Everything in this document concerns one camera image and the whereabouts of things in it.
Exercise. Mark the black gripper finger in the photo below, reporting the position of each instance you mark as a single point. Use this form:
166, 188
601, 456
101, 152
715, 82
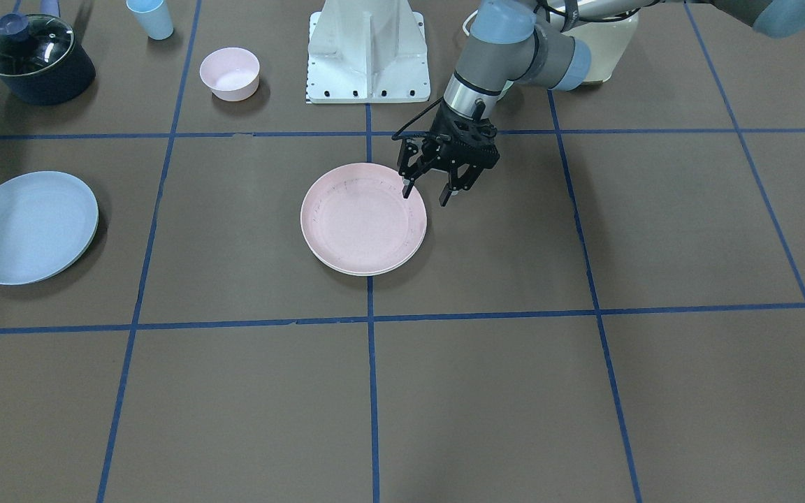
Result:
413, 162
460, 178

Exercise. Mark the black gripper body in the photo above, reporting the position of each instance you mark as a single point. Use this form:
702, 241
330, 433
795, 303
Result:
439, 131

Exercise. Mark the pink plate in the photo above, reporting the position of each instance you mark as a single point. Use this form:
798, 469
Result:
361, 205

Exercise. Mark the light blue plate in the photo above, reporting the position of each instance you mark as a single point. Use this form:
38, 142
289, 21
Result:
48, 219

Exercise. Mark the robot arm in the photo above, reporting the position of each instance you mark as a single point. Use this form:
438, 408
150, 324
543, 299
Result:
516, 42

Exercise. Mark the cream plate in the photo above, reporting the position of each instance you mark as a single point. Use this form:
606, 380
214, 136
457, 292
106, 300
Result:
363, 262

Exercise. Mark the cream toaster with bread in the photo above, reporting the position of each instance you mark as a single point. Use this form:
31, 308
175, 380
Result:
612, 42

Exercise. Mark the pink bowl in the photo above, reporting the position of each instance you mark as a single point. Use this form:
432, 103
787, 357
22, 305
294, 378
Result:
232, 74

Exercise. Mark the light blue cup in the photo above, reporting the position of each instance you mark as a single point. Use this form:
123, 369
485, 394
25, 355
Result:
154, 18

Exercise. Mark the dark blue pot with lid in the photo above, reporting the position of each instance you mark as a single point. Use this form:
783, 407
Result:
42, 61

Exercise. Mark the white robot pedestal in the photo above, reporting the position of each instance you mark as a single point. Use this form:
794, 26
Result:
367, 52

